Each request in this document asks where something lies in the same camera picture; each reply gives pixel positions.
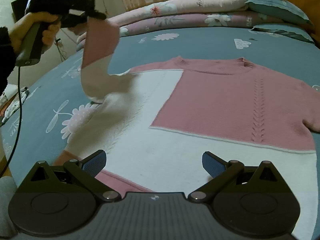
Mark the upper teal pillow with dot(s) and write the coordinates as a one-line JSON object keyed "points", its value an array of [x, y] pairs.
{"points": [[281, 9]]}

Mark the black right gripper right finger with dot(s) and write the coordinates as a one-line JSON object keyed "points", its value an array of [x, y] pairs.
{"points": [[222, 173]]}

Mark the purple floral folded quilt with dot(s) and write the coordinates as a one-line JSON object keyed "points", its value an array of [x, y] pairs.
{"points": [[107, 35]]}

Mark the pile of clothes and papers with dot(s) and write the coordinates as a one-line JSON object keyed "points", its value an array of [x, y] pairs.
{"points": [[9, 102]]}

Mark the lower teal pillow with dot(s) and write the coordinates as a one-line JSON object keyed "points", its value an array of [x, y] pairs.
{"points": [[284, 29]]}

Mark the pink floral folded quilt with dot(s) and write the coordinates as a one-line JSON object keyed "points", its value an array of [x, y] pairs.
{"points": [[177, 7]]}

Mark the pink and white knit sweater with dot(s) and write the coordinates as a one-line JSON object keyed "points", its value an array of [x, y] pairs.
{"points": [[155, 120]]}

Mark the blue floral bed sheet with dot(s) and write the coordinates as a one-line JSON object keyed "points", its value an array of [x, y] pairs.
{"points": [[35, 132]]}

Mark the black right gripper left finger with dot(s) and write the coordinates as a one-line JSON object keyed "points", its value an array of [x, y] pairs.
{"points": [[85, 171]]}

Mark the teal pillow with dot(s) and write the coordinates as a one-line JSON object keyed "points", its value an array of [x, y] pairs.
{"points": [[284, 29], [281, 9]]}

